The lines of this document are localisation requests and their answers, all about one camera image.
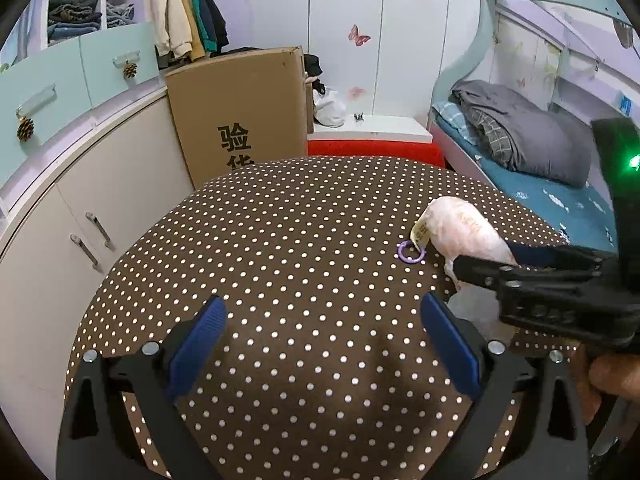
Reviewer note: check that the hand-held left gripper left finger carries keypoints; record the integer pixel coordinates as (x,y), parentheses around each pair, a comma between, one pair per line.
(197,345)

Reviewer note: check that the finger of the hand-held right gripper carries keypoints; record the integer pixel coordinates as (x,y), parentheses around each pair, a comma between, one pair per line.
(550,256)
(490,272)

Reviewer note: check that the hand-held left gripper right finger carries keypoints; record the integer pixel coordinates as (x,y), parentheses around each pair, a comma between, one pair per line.
(450,345)

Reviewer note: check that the pink plush toy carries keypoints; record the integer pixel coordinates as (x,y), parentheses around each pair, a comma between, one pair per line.
(465,230)

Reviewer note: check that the person's right hand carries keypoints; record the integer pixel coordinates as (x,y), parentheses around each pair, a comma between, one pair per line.
(617,375)

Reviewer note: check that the white crumpled wrapper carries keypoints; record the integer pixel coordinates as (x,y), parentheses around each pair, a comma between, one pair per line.
(475,315)

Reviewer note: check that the teal quilted bed cover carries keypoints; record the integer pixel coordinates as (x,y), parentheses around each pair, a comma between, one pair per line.
(550,205)

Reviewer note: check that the grey blanket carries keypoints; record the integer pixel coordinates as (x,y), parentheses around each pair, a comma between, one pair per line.
(540,130)

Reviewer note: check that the brown polka dot tablecloth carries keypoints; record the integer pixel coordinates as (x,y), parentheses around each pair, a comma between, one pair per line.
(300,260)

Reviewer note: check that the light blue plaid pillow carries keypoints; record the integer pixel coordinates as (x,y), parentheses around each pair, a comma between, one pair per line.
(450,115)

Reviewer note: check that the red cushion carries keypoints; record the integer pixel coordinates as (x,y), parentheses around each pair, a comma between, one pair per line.
(375,151)

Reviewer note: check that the small blue sticker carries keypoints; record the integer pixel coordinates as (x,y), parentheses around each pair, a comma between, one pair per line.
(624,102)

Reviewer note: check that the white nightstand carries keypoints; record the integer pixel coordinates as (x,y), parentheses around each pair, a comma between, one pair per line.
(380,127)

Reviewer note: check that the white floor cabinet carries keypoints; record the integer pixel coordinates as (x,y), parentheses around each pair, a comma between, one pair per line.
(125,170)

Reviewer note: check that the pale pink butterfly sticker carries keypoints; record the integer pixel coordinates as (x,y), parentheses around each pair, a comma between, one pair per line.
(356,92)

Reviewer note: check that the white wardrobe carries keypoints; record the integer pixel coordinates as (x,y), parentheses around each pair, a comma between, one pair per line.
(390,70)

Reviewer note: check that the white plastic bag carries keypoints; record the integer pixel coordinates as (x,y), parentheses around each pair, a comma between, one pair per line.
(330,107)

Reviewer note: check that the large cardboard box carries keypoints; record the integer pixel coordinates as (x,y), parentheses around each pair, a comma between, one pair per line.
(240,110)

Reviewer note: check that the small cardboard box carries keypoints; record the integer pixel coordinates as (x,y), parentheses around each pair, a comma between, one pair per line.
(309,105)

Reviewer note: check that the black cloth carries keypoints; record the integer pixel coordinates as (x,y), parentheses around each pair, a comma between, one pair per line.
(314,70)

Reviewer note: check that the brown pinecone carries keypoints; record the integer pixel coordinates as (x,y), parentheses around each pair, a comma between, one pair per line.
(130,70)
(25,129)

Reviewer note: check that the tan hanging garment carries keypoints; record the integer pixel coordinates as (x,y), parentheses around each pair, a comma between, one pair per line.
(196,40)

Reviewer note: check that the mint green drawer front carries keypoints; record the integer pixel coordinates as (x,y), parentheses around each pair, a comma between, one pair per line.
(45,75)
(115,40)

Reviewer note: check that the black hanging garment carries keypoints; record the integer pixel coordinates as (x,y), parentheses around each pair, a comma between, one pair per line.
(217,20)

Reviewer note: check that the cream hanging hoodie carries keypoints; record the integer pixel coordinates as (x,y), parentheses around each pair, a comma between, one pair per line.
(167,10)

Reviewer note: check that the folded jeans stack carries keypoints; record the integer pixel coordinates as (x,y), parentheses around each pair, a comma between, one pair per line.
(75,17)
(120,15)

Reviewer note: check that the green hanging garment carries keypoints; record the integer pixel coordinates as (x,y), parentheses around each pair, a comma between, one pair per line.
(202,5)

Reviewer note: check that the bunk bed frame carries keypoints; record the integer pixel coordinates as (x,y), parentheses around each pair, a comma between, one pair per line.
(457,65)

